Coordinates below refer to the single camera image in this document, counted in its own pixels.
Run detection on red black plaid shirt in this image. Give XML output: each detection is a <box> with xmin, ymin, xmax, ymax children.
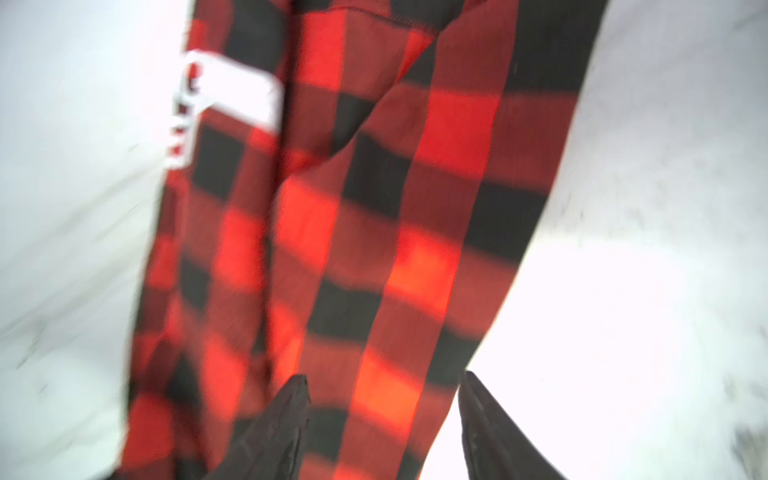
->
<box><xmin>114</xmin><ymin>1</ymin><xmax>606</xmax><ymax>479</ymax></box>

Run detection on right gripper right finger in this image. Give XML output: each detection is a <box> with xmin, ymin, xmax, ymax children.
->
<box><xmin>458</xmin><ymin>371</ymin><xmax>564</xmax><ymax>480</ymax></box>

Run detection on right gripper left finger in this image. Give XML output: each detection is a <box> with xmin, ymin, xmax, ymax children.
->
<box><xmin>205</xmin><ymin>374</ymin><xmax>310</xmax><ymax>480</ymax></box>

